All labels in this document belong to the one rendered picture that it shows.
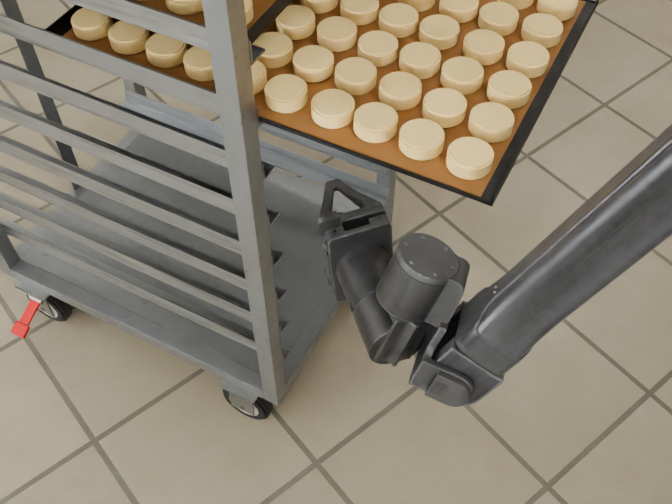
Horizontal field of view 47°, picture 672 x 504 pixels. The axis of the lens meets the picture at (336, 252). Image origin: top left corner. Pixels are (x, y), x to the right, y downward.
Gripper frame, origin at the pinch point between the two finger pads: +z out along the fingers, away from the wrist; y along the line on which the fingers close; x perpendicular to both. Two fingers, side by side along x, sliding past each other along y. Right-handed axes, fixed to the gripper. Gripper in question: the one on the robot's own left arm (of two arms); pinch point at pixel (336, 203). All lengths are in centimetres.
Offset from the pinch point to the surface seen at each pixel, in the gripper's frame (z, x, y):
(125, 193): 30.9, -24.8, 19.0
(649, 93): 79, 106, 78
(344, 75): 14.8, 6.0, -4.8
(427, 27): 20.5, 18.6, -4.2
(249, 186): 10.3, -8.1, 4.1
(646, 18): 109, 123, 77
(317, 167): 56, 9, 49
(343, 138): 6.9, 3.2, -2.5
